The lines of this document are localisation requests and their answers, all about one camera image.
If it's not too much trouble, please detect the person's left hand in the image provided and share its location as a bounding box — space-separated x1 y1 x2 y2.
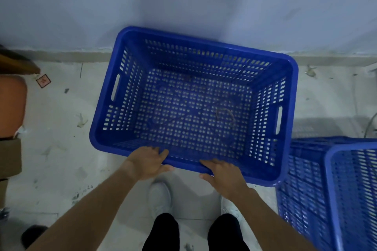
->
125 146 175 182

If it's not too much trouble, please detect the person's right hand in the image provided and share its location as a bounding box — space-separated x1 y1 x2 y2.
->
199 158 250 200

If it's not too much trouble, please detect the blue perforated plastic crate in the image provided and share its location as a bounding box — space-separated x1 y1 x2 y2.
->
276 137 377 251
89 26 299 187

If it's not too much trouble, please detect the person's left forearm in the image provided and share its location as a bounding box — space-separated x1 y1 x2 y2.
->
26 161 139 251

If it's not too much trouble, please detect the person's right forearm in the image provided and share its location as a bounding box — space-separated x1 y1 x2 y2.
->
229 187 317 251

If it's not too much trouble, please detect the person's left white shoe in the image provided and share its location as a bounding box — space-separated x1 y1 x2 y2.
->
148 182 172 219

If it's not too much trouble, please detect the person's white shoe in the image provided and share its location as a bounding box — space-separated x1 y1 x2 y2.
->
221 197 245 225
148 182 172 219

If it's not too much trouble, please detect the person's right white shoe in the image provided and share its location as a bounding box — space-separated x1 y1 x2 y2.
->
221 197 245 225

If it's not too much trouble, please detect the brown rubber band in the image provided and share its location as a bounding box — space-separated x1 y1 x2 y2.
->
215 108 236 128

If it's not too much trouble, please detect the person's right black trouser leg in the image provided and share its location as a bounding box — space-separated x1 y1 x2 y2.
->
207 213 251 251

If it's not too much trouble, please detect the person's black trouser leg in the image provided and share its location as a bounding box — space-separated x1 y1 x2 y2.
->
142 213 180 251
207 213 251 251

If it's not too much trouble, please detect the person's left black trouser leg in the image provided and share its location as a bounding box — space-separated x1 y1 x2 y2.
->
142 213 180 251

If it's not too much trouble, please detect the black round object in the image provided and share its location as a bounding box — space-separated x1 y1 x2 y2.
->
21 225 48 249

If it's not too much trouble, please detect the small red square label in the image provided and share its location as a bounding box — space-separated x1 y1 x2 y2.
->
36 74 52 89

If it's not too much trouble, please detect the brown cardboard box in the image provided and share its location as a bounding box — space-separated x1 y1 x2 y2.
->
0 137 22 178

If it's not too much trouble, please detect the orange rounded container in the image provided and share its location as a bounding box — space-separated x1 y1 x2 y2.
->
0 75 27 137

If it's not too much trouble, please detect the brown wooden board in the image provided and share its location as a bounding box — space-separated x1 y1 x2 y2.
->
0 45 41 75

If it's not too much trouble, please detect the grey cable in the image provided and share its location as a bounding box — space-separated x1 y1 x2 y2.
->
363 112 377 139

